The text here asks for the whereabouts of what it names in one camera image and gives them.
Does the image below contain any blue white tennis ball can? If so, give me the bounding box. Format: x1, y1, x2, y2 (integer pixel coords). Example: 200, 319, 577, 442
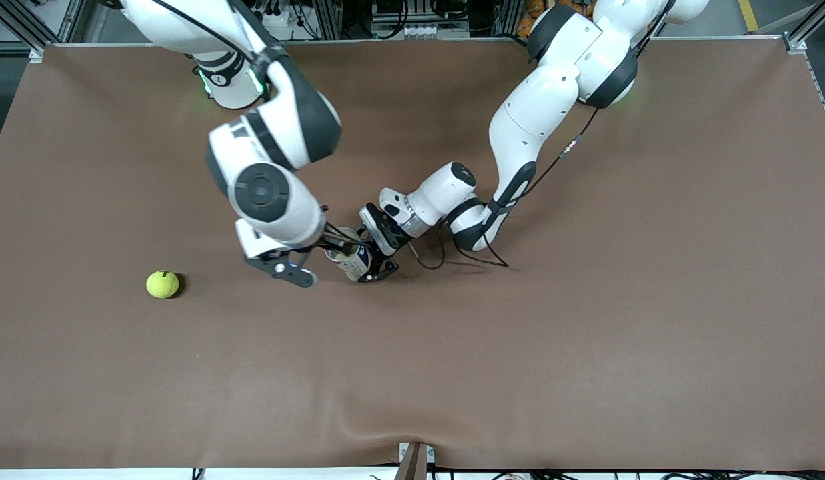
324, 227, 375, 282

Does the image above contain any brown table mat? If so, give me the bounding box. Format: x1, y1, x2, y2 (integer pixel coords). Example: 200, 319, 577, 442
0, 37, 825, 471

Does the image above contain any white connector block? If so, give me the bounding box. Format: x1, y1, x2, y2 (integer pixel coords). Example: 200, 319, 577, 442
372, 22, 448, 40

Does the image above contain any white power strip with plugs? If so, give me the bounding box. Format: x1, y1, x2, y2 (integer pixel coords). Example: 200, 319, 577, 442
259, 0, 319, 41

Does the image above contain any orange bagged items pile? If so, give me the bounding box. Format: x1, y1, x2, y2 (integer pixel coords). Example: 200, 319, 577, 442
517, 0, 553, 39

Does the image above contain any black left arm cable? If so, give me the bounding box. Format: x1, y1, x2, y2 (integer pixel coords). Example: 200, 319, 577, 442
409, 100, 603, 271

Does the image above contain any brown bar with white bracket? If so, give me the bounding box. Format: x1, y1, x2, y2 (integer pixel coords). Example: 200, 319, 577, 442
395, 441, 437, 480

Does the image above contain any aluminium frame profile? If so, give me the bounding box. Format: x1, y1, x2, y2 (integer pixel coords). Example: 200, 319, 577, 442
782, 0, 825, 55
0, 0, 56, 64

